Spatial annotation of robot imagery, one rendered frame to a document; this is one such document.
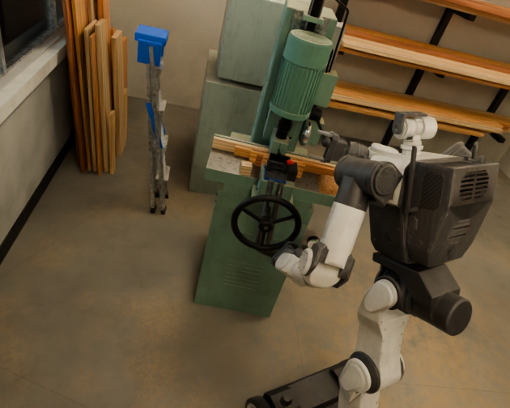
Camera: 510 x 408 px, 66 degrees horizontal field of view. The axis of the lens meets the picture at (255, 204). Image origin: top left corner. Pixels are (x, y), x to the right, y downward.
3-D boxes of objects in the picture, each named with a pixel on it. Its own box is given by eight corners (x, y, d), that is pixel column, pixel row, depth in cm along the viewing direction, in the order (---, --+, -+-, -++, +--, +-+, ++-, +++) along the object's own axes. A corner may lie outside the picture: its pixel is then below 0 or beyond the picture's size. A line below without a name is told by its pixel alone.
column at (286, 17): (247, 155, 202) (286, 5, 159) (249, 136, 220) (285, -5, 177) (289, 165, 204) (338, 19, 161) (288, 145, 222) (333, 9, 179)
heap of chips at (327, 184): (319, 192, 172) (322, 185, 170) (316, 175, 183) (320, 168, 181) (338, 197, 173) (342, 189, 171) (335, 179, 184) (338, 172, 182)
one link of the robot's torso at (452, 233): (495, 265, 117) (517, 144, 108) (419, 290, 101) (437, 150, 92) (412, 235, 142) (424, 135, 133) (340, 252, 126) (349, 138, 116)
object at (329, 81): (310, 104, 182) (320, 73, 174) (309, 96, 190) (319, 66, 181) (328, 108, 183) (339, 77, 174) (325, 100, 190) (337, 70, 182)
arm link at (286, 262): (291, 281, 139) (304, 286, 126) (272, 266, 138) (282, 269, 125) (302, 265, 140) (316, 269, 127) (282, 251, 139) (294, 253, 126)
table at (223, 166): (199, 191, 163) (201, 179, 159) (210, 155, 187) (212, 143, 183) (339, 222, 168) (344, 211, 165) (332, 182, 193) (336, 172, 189)
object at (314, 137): (298, 142, 192) (306, 119, 185) (298, 135, 198) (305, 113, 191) (316, 146, 193) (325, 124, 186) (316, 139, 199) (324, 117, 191)
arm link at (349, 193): (380, 217, 104) (397, 167, 103) (357, 209, 99) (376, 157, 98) (349, 206, 114) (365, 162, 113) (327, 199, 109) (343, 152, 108)
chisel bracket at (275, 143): (268, 157, 175) (273, 141, 170) (269, 142, 187) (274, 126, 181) (284, 161, 176) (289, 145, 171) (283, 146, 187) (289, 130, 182)
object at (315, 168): (233, 155, 180) (235, 146, 178) (234, 152, 182) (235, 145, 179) (349, 181, 185) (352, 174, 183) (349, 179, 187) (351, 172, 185)
